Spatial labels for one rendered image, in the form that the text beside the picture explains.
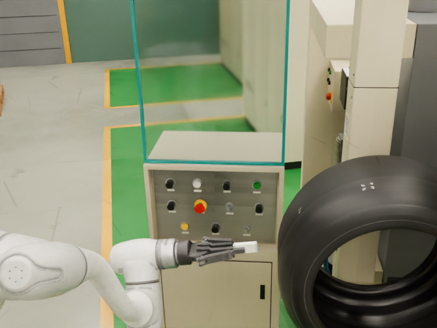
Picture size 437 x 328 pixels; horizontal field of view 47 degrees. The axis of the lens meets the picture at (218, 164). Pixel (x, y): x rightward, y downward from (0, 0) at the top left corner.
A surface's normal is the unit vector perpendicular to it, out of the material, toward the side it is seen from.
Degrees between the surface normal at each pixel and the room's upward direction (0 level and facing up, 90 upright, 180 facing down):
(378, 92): 90
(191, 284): 90
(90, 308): 0
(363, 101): 90
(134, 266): 63
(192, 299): 90
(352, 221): 81
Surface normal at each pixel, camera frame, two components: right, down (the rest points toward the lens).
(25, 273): -0.09, -0.10
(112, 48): 0.20, 0.39
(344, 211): -0.45, -0.32
